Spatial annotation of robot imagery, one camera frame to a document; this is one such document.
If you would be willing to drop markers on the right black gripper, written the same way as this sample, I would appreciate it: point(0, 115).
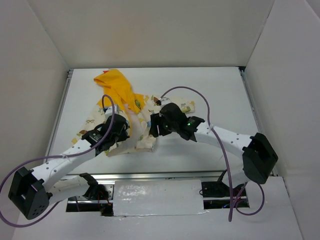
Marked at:
point(155, 125)

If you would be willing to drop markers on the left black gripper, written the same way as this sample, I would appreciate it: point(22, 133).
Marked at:
point(120, 136)

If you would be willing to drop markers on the yellow hooded printed kids jacket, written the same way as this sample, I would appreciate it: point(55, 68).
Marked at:
point(134, 107)

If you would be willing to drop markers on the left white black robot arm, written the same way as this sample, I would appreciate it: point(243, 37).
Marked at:
point(32, 191)

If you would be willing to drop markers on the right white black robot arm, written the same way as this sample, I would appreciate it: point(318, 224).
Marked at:
point(256, 153)

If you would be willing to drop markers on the white foil covered plate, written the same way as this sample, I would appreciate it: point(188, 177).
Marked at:
point(157, 198)

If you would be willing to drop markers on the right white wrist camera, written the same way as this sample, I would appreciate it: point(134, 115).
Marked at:
point(164, 101)

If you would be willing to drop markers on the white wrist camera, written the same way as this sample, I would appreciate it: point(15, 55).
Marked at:
point(108, 111)
point(164, 101)

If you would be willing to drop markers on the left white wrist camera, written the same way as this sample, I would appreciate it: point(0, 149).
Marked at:
point(108, 111)

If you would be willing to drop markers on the aluminium front rail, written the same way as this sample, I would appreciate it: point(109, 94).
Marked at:
point(157, 175)

